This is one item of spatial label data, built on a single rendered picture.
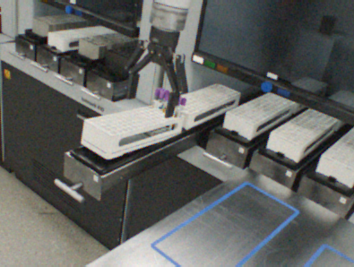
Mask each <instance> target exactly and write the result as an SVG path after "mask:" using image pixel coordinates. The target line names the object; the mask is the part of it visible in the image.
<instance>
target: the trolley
mask: <svg viewBox="0 0 354 267"><path fill-rule="evenodd" d="M85 267H354V223H353V222H350V221H349V220H346V219H344V218H343V217H340V216H339V215H337V214H336V213H333V212H332V211H329V210H328V209H325V207H322V206H321V205H319V204H317V203H314V202H313V201H311V200H309V199H307V198H306V197H303V195H300V194H297V193H295V192H293V191H292V190H291V189H288V187H285V186H284V185H281V184H278V183H277V182H275V181H273V180H272V179H270V178H269V177H266V176H264V175H262V174H260V173H258V172H256V171H255V170H254V169H251V168H245V169H243V170H242V171H241V172H238V174H236V175H234V176H233V177H231V178H229V179H227V180H226V181H225V182H223V183H221V184H219V185H217V186H216V187H213V189H211V190H210V191H209V192H207V193H205V194H203V195H201V196H199V197H197V198H196V199H194V200H193V201H192V202H190V203H188V204H187V205H185V206H184V207H182V208H180V209H178V210H177V211H174V213H171V214H170V215H168V216H167V217H166V218H164V219H162V220H161V221H158V223H155V224H154V225H152V226H151V227H148V228H147V229H145V230H144V231H143V232H141V233H139V234H138V235H136V236H134V237H133V238H130V239H129V240H126V242H124V243H123V244H122V245H120V246H117V247H116V248H114V249H113V250H111V251H109V252H108V253H107V254H104V255H103V256H101V257H100V258H98V259H97V260H95V261H93V262H91V263H89V264H88V265H87V266H85Z"/></svg>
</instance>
